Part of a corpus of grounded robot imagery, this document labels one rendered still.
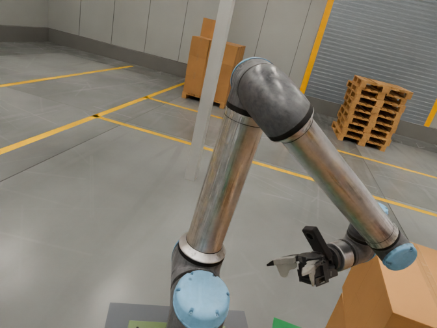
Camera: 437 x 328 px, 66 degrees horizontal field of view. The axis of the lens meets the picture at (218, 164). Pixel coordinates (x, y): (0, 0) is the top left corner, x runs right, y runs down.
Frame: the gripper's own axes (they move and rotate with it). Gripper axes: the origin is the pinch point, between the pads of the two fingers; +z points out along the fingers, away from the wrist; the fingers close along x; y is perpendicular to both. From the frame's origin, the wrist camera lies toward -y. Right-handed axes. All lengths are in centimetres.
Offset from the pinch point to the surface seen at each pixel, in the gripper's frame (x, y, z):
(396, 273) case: 13, 22, -69
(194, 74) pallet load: 569, -252, -284
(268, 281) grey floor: 138, 59, -95
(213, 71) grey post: 213, -132, -116
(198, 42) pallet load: 537, -311, -286
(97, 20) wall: 945, -539, -178
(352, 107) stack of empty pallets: 377, -130, -539
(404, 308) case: 0, 28, -53
